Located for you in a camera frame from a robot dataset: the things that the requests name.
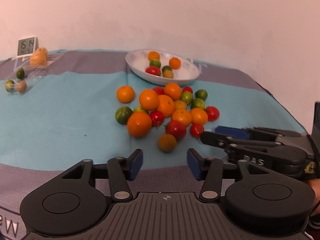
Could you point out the blue grey patterned tablecloth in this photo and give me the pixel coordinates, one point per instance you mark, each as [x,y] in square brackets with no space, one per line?
[68,115]

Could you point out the white digital clock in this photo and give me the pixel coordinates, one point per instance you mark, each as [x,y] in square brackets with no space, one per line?
[27,46]

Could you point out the yellow pepino melon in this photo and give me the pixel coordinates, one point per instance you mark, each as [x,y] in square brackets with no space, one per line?
[43,51]
[38,59]

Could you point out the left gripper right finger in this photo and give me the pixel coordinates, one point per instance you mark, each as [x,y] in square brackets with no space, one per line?
[209,171]

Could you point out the white blue patterned bowl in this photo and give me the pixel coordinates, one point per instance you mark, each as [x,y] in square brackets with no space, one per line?
[184,71]

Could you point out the pale green lime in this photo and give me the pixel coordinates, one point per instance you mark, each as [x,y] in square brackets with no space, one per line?
[187,97]

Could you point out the green yellow lime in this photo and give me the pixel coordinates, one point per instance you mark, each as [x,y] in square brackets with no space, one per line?
[167,72]

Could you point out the clear plastic fruit tray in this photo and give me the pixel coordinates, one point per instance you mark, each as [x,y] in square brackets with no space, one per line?
[32,73]

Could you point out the small green lime in tray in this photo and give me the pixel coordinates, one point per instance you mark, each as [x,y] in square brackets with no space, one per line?
[20,74]

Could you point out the red tomato with stem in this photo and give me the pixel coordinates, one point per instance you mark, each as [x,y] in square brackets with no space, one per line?
[153,70]

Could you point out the dark green lime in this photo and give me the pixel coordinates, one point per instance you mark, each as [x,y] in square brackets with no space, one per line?
[122,114]

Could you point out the small brown fruit in tray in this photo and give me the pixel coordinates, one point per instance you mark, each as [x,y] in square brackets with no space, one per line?
[21,87]

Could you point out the large orange tangerine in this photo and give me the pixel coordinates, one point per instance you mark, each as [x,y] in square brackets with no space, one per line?
[139,124]

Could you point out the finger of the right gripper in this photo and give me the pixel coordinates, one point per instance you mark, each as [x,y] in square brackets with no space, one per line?
[232,144]
[237,133]

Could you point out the small green kumquat in tray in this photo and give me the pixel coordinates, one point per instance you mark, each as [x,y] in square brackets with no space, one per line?
[10,86]

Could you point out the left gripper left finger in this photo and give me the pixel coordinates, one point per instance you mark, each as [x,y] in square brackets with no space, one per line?
[121,170]

